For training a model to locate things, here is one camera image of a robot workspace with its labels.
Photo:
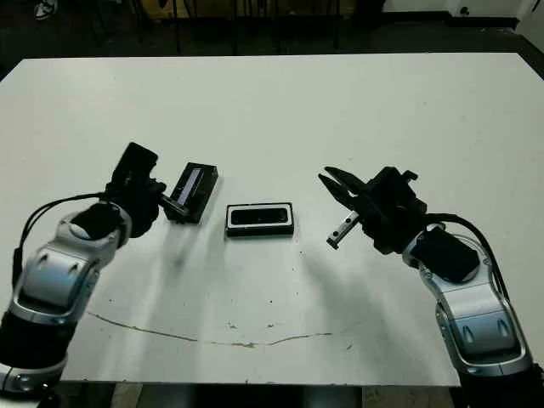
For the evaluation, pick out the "white black sneaker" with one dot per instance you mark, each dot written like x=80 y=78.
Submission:
x=46 y=9

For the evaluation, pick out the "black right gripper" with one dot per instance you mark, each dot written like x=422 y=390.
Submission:
x=384 y=221

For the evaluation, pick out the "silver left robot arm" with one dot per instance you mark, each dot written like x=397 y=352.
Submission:
x=55 y=272

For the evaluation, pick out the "black mesh chair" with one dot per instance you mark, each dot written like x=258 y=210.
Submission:
x=176 y=30

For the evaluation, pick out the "black box base white lining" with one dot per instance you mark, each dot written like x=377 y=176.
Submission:
x=260 y=231

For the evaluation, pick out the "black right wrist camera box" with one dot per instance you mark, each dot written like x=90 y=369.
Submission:
x=391 y=180

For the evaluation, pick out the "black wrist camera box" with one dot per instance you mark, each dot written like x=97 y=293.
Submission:
x=136 y=161
x=391 y=180

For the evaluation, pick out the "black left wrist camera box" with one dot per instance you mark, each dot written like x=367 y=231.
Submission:
x=136 y=161

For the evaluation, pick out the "black box lid silver strip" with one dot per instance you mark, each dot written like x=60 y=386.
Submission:
x=208 y=191

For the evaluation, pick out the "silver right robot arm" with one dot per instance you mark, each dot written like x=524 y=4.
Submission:
x=476 y=306

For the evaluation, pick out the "black phone-like camera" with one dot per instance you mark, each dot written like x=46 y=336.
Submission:
x=259 y=215

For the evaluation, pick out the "white door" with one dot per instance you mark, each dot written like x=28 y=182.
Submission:
x=533 y=15

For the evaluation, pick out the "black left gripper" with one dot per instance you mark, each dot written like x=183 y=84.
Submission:
x=140 y=208

